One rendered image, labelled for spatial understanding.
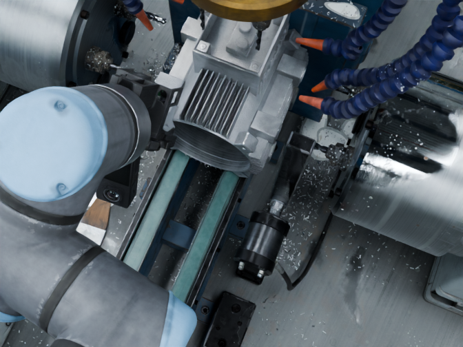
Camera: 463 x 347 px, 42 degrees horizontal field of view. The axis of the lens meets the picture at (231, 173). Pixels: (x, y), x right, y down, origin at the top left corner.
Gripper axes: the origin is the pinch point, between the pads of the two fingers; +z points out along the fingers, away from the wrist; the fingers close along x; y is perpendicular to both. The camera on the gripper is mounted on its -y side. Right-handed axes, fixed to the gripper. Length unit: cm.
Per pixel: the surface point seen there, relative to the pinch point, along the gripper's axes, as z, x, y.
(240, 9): -17.6, -8.5, 18.1
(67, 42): -2.2, 15.4, 6.3
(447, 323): 22, -55, -19
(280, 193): 0.6, -19.4, -2.8
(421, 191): -2.3, -36.1, 5.0
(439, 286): 17, -49, -11
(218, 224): 11.4, -11.8, -14.2
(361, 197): -0.6, -29.6, 1.0
